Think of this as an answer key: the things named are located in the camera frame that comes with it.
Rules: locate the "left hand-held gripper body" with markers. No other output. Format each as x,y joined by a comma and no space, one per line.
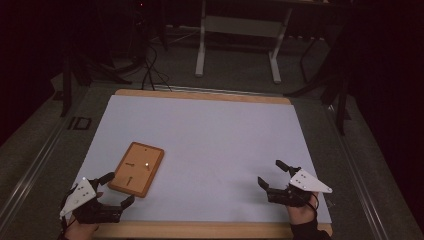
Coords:
80,195

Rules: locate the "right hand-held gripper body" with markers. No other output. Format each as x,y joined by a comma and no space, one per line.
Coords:
308,182

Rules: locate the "black metal stand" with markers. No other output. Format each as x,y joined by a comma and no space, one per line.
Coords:
340,100
66,86

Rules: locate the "metal floor rail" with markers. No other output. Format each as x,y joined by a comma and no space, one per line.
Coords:
358,173
30,173

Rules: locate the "person's right hand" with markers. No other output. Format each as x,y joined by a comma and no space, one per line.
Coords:
301,213

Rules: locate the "white table mat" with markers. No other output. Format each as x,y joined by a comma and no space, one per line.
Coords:
206,146

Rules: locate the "person's left hand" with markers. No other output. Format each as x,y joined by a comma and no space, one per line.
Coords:
80,231

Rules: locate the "wooden picture frame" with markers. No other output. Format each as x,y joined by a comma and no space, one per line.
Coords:
136,170

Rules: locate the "white metal table frame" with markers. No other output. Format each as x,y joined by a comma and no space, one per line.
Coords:
240,27

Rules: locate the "black floor bracket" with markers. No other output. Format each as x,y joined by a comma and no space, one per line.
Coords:
80,123

